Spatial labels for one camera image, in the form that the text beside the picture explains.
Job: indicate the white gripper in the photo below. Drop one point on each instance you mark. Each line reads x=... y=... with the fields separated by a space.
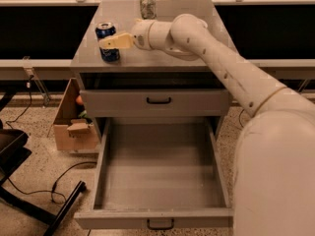
x=140 y=33

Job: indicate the black drawer handle middle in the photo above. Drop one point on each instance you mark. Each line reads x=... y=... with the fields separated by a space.
x=160 y=224

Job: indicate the black chair base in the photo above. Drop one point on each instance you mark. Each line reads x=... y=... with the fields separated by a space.
x=47 y=178

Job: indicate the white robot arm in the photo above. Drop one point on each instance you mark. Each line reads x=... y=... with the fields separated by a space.
x=274 y=165

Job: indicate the orange ball in box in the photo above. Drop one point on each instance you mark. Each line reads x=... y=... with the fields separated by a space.
x=79 y=100

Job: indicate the open grey middle drawer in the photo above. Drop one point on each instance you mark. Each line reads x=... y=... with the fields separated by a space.
x=157 y=170

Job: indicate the grey drawer cabinet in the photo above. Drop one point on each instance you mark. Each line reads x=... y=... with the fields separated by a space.
x=137 y=69

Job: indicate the green white soda can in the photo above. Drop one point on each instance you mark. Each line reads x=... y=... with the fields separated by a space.
x=148 y=9

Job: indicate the cardboard box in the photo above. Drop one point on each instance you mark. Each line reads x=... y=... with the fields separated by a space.
x=70 y=131

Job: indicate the blue pepsi can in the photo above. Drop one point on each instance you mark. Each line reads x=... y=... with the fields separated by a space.
x=103 y=32

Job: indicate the black drawer handle top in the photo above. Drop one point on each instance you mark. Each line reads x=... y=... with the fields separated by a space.
x=157 y=101

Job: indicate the closed grey top drawer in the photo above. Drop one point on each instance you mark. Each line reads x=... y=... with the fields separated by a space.
x=132 y=102

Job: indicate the black drawer handle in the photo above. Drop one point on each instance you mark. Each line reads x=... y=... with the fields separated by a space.
x=157 y=101
x=160 y=224

